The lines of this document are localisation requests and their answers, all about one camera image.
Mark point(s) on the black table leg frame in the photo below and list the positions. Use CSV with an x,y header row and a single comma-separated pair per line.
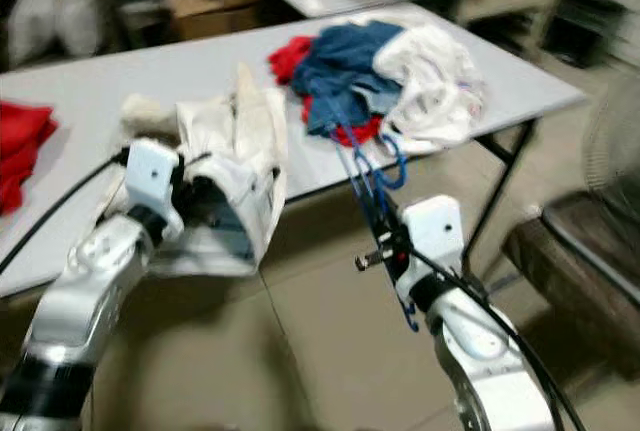
x,y
505,181

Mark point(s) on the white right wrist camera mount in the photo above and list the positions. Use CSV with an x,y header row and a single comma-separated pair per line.
x,y
435,231

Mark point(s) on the white pillow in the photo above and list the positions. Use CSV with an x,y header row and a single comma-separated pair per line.
x,y
80,16
32,21

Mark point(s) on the blue denim garment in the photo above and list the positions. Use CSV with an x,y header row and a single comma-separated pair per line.
x,y
350,61

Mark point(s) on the crumpled white patterned garment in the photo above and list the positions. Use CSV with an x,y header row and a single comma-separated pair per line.
x,y
435,81

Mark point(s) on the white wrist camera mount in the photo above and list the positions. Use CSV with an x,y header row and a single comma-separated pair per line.
x,y
152,176
435,231

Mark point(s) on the open brown cardboard box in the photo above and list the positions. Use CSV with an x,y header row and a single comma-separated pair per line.
x,y
215,13

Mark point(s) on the plain red shirt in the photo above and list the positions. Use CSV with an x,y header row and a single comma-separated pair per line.
x,y
22,151

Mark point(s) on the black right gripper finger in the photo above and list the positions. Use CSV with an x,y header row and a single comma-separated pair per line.
x,y
389,210
379,215

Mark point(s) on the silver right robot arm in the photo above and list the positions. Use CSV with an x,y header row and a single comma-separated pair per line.
x,y
490,351

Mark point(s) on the dark brown bench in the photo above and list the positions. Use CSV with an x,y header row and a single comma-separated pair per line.
x,y
570,261

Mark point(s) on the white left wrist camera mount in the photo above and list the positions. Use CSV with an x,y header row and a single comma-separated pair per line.
x,y
152,176

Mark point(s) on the blue clothes hanger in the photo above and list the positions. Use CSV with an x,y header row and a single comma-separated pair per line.
x,y
401,163

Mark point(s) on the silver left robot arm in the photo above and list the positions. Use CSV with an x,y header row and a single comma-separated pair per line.
x,y
90,291

